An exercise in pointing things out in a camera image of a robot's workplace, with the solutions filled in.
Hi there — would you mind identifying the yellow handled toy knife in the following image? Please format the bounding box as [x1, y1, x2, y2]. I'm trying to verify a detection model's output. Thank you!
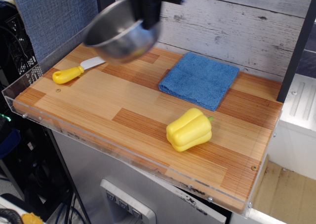
[52, 56, 106, 85]

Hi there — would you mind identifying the yellow object bottom left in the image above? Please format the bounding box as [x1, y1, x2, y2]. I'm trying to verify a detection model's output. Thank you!
[21, 213, 44, 224]

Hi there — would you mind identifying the yellow toy bell pepper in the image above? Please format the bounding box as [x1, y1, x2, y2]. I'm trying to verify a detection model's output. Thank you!
[166, 108, 214, 152]

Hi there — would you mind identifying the silver cabinet with dispenser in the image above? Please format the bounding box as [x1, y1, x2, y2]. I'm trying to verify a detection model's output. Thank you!
[53, 132, 232, 224]

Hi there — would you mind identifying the black plastic crate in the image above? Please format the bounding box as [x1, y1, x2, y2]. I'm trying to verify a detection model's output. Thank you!
[0, 14, 37, 78]

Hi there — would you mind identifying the white plastic unit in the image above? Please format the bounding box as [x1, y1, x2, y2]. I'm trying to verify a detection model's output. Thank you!
[267, 74, 316, 179]

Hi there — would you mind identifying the clear acrylic table guard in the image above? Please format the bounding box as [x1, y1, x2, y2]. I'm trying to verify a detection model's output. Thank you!
[3, 45, 280, 216]

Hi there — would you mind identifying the metal pot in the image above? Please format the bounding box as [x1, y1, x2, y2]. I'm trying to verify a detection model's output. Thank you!
[83, 0, 161, 65]

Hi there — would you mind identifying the blue folded cloth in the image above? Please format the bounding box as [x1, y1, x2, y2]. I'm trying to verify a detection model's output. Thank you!
[158, 52, 239, 111]

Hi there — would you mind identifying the right black vertical post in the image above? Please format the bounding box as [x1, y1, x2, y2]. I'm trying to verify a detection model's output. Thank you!
[276, 0, 316, 103]

